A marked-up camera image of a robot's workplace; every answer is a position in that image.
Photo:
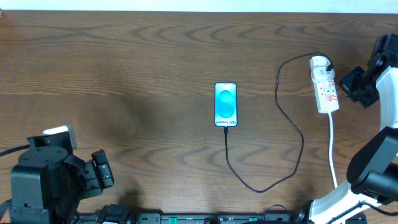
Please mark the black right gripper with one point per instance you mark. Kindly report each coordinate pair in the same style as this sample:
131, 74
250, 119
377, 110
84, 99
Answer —
357, 86

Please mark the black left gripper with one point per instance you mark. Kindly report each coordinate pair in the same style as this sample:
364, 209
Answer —
91, 175

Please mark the blue smartphone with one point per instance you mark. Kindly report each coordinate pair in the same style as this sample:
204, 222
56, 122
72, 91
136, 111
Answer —
226, 112

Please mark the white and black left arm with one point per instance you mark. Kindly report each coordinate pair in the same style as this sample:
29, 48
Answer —
49, 181

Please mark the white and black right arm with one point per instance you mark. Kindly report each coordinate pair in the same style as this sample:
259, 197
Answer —
371, 178

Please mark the white power strip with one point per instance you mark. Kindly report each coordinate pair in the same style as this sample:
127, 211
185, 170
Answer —
322, 75

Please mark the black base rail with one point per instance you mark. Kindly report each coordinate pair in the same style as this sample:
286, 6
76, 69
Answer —
118, 214

